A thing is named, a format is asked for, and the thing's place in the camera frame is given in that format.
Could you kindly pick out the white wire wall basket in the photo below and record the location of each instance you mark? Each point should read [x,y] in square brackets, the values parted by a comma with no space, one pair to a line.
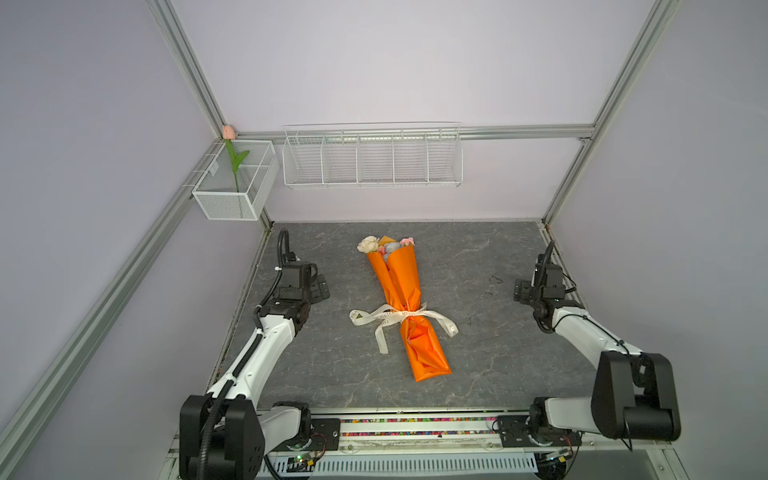
[384,154]

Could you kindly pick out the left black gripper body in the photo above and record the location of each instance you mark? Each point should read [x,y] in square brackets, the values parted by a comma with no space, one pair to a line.
[318,292]

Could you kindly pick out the aluminium front rail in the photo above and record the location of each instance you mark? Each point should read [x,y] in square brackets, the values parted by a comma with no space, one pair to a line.
[383,433]

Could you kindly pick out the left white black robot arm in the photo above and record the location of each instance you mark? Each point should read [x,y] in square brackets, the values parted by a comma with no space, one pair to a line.
[221,434]

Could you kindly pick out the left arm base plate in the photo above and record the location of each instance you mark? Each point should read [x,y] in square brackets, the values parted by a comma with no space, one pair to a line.
[323,434]

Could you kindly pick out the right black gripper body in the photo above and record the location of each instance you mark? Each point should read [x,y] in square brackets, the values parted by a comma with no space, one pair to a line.
[523,287]

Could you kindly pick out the cream rose fake flower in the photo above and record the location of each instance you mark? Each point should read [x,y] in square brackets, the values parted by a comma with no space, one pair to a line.
[368,245]

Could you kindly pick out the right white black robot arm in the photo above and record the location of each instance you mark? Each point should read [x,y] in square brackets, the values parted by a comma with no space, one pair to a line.
[634,394]

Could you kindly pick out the white mesh corner basket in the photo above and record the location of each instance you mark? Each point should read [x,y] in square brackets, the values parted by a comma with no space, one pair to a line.
[215,190]

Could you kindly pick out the orange wrapping paper sheet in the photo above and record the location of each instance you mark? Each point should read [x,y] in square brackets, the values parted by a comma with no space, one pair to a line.
[398,276]

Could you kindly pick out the white rose fake flower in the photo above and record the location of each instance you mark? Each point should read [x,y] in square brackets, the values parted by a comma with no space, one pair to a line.
[390,247]

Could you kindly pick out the pink tulip fake flower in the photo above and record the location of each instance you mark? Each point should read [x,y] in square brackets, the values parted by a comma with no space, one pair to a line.
[229,135]

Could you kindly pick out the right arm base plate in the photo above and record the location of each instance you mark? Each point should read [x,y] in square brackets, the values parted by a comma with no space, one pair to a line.
[520,431]

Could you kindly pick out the white ribbon strip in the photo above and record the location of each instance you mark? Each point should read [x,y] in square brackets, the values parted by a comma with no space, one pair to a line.
[386,316]

